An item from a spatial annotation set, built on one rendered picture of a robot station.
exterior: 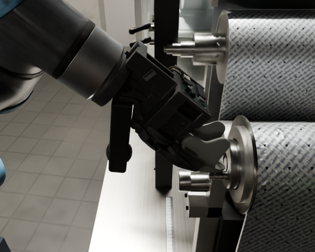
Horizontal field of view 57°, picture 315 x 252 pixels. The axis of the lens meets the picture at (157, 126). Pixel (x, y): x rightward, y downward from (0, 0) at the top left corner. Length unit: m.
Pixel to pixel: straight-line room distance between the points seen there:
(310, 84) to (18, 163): 2.22
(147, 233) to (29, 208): 1.45
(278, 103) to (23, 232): 1.73
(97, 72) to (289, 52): 0.38
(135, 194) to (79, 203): 1.23
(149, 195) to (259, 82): 0.46
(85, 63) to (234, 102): 0.37
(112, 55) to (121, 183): 0.63
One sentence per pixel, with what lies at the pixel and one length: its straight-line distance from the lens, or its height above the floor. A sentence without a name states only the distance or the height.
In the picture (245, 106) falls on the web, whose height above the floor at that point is 1.24.
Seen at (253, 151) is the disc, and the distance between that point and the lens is 0.40.
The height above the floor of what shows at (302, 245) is 1.14.
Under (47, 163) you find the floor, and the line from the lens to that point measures 2.44.
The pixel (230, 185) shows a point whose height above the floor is 1.24.
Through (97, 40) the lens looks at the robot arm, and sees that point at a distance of 0.32.
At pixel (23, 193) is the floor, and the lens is 2.27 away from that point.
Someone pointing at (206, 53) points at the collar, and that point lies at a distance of 0.59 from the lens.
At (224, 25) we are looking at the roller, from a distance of 0.63.
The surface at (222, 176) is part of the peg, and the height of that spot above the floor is 1.25.
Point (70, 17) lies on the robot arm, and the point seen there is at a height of 1.47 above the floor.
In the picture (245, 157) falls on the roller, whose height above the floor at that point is 1.29.
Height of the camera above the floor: 1.55
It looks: 35 degrees down
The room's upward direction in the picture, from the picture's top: straight up
